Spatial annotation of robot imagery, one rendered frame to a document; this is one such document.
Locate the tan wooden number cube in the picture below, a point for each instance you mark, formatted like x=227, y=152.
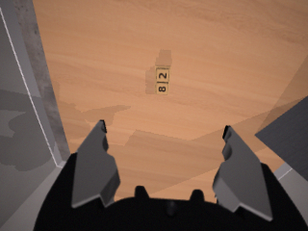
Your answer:
x=162, y=88
x=162, y=74

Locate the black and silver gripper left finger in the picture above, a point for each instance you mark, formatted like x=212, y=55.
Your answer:
x=85, y=186

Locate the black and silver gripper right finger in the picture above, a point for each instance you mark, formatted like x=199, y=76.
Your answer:
x=248, y=188

